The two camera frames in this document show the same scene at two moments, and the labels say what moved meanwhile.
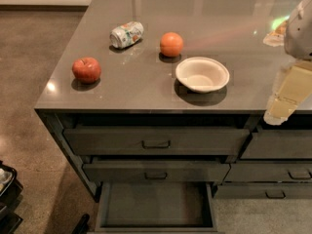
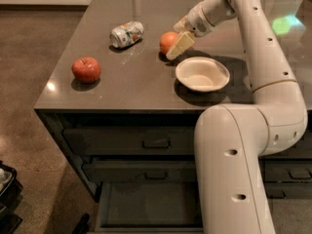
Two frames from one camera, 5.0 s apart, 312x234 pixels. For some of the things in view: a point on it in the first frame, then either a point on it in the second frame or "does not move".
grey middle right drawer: [269, 173] does not move
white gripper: [299, 33] to [196, 20]
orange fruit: [171, 44] does not move
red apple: [87, 69] does not move
